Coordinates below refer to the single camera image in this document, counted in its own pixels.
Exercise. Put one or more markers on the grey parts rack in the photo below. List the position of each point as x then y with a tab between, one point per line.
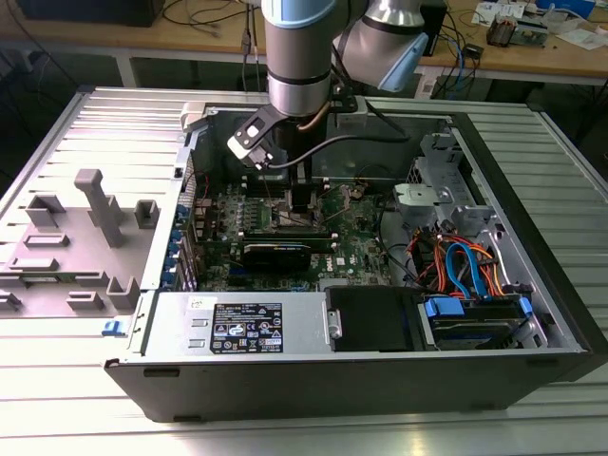
71	256

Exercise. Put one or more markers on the small black box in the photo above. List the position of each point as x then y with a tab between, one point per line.
474	50

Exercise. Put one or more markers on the copper finned heatsink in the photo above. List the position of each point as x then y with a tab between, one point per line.
501	31

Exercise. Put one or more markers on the large black box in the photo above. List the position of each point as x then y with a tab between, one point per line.
95	12

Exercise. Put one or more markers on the hard disk in blue carrier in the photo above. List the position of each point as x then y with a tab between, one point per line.
444	309

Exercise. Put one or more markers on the grey electronic device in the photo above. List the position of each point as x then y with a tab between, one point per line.
532	33

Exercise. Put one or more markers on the black tower device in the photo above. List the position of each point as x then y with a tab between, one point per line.
437	28

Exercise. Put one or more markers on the round coin battery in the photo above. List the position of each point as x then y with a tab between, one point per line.
357	191

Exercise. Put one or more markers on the silver power supply unit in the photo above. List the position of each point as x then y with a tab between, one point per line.
304	328

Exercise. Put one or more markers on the silver latch bracket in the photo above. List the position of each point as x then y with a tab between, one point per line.
413	195

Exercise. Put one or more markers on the wooden desk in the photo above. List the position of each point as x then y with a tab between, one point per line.
119	33

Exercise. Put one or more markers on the white labelled box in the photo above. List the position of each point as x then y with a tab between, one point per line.
426	85

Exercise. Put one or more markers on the black open PC case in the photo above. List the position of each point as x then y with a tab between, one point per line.
309	389

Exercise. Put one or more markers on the clear plastic bag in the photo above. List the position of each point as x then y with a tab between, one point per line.
565	14

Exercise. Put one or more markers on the green motherboard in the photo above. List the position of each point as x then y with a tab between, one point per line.
354	237

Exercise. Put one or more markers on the blue card retainer clip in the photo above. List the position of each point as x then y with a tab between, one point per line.
174	252
169	278
181	214
177	236

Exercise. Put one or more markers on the white printed papers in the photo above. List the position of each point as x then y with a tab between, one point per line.
494	9

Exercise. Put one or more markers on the white paper sheet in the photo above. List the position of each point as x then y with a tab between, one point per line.
582	39

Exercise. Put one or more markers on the silver metal drive cage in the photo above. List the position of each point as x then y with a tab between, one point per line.
468	214

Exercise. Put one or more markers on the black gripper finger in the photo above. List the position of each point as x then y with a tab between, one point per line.
310	199
298	199

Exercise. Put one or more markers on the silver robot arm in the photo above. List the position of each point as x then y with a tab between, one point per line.
297	47

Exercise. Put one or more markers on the black graphics card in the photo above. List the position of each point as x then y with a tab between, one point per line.
275	259

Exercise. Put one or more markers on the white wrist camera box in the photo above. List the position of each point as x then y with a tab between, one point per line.
240	145

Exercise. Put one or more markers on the CPU socket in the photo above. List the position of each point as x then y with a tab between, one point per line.
290	219

